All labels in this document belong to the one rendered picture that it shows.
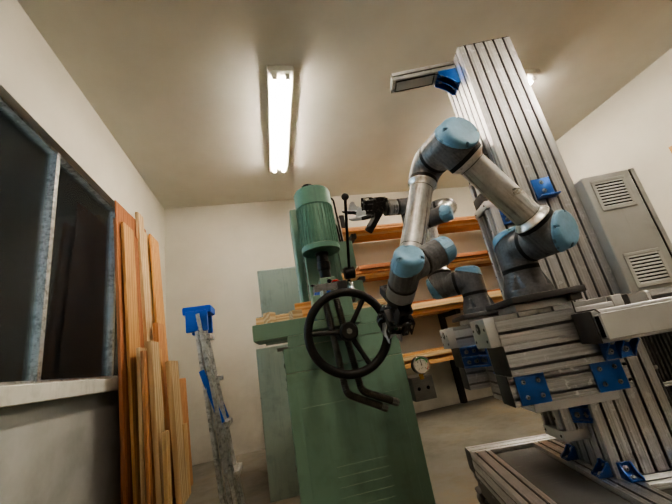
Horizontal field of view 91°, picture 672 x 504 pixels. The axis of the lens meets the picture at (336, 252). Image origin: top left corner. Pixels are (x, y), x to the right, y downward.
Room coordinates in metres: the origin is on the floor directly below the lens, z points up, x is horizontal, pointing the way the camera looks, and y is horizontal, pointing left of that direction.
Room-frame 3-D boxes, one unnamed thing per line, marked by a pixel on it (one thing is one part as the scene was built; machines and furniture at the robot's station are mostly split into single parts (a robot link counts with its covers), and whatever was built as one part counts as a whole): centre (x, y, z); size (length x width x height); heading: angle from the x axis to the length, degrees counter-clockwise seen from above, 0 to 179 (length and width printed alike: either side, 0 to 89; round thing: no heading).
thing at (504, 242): (1.12, -0.61, 0.98); 0.13 x 0.12 x 0.14; 22
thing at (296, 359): (1.56, 0.09, 0.76); 0.57 x 0.45 x 0.09; 10
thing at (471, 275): (1.62, -0.62, 0.98); 0.13 x 0.12 x 0.14; 61
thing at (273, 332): (1.33, 0.07, 0.87); 0.61 x 0.30 x 0.06; 100
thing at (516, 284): (1.12, -0.61, 0.87); 0.15 x 0.15 x 0.10
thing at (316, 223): (1.44, 0.07, 1.35); 0.18 x 0.18 x 0.31
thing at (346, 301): (1.25, 0.05, 0.91); 0.15 x 0.14 x 0.09; 100
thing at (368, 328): (1.38, 0.06, 0.82); 0.40 x 0.21 x 0.04; 100
